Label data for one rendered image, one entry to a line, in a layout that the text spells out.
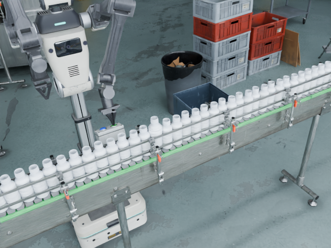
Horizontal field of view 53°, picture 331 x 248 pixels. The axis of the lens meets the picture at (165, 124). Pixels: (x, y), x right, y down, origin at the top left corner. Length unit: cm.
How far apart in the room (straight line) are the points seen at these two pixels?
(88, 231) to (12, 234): 84
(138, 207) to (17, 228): 104
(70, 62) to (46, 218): 85
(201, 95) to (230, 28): 174
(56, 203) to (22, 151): 212
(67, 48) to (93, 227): 121
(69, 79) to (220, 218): 154
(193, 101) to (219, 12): 165
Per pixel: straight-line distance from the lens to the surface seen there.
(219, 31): 394
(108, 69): 163
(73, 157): 153
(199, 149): 181
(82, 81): 201
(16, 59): 532
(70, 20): 197
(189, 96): 238
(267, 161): 323
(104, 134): 169
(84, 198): 164
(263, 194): 292
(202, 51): 413
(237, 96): 186
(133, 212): 246
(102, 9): 180
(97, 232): 246
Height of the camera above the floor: 208
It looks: 35 degrees down
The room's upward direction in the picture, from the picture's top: 3 degrees counter-clockwise
